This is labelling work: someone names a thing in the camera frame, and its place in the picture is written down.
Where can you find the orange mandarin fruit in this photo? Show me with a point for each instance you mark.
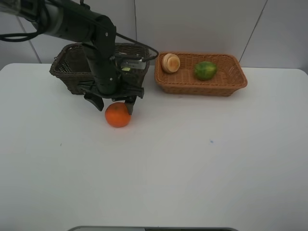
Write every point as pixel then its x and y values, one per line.
pixel 117 115

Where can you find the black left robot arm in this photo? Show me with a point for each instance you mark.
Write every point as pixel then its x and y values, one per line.
pixel 67 20

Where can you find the tan wicker basket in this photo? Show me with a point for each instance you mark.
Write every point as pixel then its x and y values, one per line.
pixel 228 79

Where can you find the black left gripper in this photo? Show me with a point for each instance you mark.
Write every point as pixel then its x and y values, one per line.
pixel 110 82

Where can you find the green lime fruit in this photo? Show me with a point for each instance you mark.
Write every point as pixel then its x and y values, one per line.
pixel 205 71

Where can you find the dark brown wicker basket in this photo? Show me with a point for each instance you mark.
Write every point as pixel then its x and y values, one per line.
pixel 71 66

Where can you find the red orange peach fruit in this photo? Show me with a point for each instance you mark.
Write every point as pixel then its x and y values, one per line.
pixel 170 63

